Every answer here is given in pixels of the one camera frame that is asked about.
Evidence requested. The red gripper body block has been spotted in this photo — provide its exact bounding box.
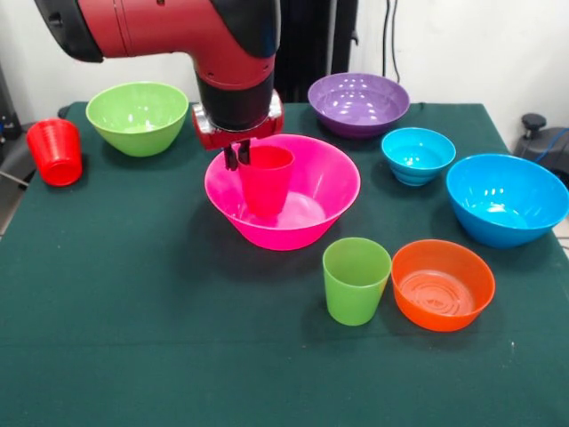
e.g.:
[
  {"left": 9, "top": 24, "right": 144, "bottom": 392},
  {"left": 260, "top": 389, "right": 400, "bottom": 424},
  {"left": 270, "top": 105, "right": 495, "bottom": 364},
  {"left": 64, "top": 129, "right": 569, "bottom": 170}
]
[{"left": 191, "top": 91, "right": 285, "bottom": 152}]

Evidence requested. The crimson cup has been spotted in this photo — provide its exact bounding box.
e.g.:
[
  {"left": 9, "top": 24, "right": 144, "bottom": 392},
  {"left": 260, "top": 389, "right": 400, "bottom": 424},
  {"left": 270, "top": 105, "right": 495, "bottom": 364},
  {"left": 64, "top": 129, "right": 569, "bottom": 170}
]
[{"left": 238, "top": 145, "right": 296, "bottom": 219}]

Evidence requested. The large pink bowl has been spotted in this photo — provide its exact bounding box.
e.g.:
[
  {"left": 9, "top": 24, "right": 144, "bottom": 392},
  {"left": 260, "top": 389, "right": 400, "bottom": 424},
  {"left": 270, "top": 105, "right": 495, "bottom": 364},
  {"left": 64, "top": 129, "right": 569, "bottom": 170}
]
[{"left": 204, "top": 133, "right": 362, "bottom": 252}]

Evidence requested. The purple bowl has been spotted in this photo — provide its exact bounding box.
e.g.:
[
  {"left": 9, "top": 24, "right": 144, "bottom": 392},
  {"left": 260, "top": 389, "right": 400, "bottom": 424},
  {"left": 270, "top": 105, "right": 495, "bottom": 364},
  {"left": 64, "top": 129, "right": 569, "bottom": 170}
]
[{"left": 307, "top": 72, "right": 411, "bottom": 140}]

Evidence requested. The lime green bowl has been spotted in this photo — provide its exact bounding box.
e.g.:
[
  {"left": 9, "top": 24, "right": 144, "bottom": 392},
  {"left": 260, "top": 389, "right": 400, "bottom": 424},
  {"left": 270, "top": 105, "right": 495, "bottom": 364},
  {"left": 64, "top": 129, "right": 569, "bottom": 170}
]
[{"left": 85, "top": 81, "right": 190, "bottom": 157}]

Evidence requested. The red ribbed cup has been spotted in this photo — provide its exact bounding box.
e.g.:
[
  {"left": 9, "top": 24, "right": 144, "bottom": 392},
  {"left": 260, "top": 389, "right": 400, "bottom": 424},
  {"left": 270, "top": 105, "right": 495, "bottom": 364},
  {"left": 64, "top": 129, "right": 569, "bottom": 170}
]
[{"left": 26, "top": 117, "right": 84, "bottom": 187}]

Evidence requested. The green cup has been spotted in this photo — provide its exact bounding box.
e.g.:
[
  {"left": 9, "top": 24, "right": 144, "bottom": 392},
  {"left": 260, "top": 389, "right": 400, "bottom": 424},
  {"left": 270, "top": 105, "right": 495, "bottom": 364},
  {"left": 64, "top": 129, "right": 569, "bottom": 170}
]
[{"left": 322, "top": 237, "right": 393, "bottom": 327}]

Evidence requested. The small cyan ribbed bowl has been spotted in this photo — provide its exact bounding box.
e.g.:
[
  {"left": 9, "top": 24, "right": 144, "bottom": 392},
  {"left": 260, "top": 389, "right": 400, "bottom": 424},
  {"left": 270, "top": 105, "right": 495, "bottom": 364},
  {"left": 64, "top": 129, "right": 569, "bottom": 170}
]
[{"left": 381, "top": 127, "right": 457, "bottom": 187}]

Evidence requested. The dark green table cloth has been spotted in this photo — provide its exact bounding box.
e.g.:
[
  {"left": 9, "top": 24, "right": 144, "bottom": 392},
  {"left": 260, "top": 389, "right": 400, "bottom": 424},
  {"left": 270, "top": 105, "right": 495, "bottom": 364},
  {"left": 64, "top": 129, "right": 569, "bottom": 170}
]
[{"left": 0, "top": 101, "right": 569, "bottom": 427}]

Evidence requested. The grey chair base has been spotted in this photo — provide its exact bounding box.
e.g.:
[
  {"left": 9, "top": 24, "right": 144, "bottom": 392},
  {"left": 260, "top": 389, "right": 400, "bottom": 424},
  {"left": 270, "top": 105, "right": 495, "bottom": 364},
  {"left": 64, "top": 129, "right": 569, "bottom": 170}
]
[{"left": 0, "top": 119, "right": 60, "bottom": 190}]

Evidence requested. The black equipment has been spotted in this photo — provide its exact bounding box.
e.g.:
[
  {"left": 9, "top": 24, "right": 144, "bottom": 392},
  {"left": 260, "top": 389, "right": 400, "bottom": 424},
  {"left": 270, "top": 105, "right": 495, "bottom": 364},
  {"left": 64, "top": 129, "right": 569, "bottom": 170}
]
[{"left": 0, "top": 61, "right": 21, "bottom": 155}]

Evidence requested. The orange bowl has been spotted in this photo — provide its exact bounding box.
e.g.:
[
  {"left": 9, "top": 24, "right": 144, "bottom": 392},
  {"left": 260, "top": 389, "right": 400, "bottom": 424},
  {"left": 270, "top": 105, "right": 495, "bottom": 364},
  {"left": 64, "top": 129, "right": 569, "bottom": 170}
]
[{"left": 390, "top": 239, "right": 496, "bottom": 333}]

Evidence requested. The large blue bowl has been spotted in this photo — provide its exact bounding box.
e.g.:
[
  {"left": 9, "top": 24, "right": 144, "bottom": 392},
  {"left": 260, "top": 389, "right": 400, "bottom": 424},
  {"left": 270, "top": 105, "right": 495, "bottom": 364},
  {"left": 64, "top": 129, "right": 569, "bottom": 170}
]
[{"left": 445, "top": 153, "right": 569, "bottom": 249}]

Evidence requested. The black knob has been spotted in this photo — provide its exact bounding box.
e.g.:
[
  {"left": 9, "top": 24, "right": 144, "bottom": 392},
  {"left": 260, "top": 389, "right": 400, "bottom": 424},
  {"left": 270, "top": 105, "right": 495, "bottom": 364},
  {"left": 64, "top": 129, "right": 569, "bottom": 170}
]
[{"left": 521, "top": 113, "right": 547, "bottom": 141}]

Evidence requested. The black wall cable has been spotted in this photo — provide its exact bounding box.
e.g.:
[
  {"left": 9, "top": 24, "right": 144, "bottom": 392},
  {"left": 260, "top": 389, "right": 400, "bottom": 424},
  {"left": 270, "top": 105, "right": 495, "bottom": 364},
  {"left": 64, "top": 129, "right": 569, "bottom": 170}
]
[{"left": 381, "top": 0, "right": 402, "bottom": 85}]

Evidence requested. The grey base with blue cable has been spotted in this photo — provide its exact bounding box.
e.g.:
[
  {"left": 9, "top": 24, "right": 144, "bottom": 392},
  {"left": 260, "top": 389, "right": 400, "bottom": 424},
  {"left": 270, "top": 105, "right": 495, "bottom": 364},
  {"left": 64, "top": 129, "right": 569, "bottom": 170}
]
[{"left": 513, "top": 126, "right": 569, "bottom": 175}]

